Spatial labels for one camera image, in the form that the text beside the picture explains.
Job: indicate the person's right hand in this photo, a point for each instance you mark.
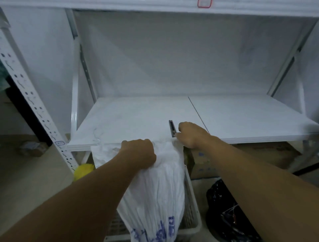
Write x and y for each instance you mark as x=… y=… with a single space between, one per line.
x=194 y=136

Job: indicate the person's left hand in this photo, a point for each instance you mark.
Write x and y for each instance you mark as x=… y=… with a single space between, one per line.
x=139 y=154

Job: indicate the person's left fingers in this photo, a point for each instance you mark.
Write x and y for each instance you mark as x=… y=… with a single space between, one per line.
x=136 y=142

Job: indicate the person's right fingers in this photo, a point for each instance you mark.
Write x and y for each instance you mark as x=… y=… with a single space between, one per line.
x=185 y=127

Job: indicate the white plastic bag blue print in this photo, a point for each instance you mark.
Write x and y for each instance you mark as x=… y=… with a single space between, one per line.
x=159 y=189

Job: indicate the person's right forearm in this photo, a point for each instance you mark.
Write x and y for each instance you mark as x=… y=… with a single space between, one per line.
x=269 y=192

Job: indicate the person's left forearm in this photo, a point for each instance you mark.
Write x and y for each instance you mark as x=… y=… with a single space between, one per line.
x=74 y=204

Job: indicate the white metal shelf unit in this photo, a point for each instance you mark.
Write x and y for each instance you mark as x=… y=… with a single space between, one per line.
x=149 y=112

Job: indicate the yellow round object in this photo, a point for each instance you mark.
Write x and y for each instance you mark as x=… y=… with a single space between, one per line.
x=83 y=170

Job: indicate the blue-rimmed label sticker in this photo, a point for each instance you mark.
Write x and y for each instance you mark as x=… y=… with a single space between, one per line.
x=59 y=143

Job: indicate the large cardboard box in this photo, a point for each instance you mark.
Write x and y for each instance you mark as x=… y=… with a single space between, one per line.
x=261 y=154

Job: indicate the black plastic bag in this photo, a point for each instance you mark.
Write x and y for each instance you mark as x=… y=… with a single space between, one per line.
x=224 y=202

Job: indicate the white plastic lattice basket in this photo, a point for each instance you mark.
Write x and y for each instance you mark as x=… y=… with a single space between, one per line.
x=192 y=219

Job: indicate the small brown cardboard box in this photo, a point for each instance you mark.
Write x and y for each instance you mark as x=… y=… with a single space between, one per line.
x=31 y=148

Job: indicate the red-rimmed label holder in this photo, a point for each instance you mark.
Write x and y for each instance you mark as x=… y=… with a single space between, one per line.
x=204 y=3

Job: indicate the white perforated shelf post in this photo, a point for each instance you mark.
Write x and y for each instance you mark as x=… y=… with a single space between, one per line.
x=32 y=96

